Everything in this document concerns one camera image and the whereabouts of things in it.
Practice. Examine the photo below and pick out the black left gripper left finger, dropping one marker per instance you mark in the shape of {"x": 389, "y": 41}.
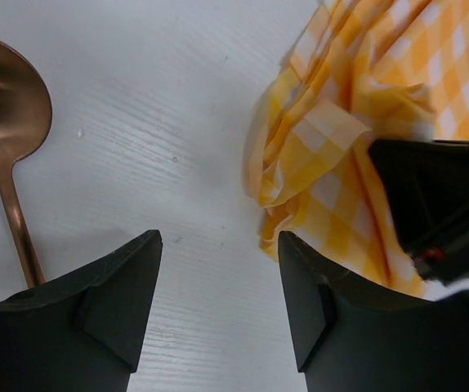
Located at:
{"x": 83, "y": 331}

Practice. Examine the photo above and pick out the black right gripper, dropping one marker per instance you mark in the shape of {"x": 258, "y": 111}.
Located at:
{"x": 427, "y": 189}

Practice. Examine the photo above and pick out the copper spoon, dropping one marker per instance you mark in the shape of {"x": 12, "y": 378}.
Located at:
{"x": 25, "y": 122}

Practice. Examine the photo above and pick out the yellow white checkered cloth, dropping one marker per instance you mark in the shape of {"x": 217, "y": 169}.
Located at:
{"x": 360, "y": 70}

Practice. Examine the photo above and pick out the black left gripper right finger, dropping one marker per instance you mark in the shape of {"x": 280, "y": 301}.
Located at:
{"x": 351, "y": 334}

